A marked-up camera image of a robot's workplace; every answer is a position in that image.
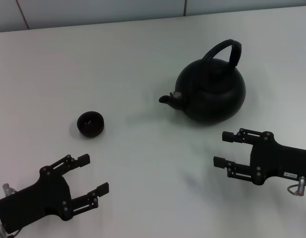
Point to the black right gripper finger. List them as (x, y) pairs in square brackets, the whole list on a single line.
[(221, 162), (229, 137)]

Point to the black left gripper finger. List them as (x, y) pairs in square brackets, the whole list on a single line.
[(102, 189), (79, 160)]

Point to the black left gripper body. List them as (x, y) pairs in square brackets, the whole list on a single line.
[(38, 198)]

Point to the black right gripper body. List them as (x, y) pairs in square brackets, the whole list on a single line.
[(274, 161)]

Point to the small black teacup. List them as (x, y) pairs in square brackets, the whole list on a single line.
[(90, 124)]

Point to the black round teapot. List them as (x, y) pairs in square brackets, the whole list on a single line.
[(212, 99)]

